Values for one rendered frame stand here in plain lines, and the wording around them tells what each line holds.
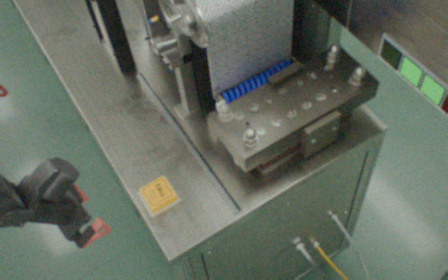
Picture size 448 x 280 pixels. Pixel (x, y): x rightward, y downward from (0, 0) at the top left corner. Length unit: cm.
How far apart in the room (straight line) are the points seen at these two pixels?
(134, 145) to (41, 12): 65
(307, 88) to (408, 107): 139
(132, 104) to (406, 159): 140
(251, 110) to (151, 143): 30
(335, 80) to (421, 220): 114
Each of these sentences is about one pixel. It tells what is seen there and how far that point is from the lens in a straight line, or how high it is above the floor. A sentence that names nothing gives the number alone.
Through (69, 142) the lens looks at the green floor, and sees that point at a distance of 263.
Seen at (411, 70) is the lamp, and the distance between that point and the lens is 117.
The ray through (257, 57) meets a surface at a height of 109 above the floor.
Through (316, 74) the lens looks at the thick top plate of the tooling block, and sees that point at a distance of 134.
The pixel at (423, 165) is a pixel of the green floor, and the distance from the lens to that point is 248.
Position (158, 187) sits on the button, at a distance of 130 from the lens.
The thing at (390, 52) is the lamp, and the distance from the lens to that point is 119.
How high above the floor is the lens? 204
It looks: 55 degrees down
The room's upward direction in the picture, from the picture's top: 7 degrees counter-clockwise
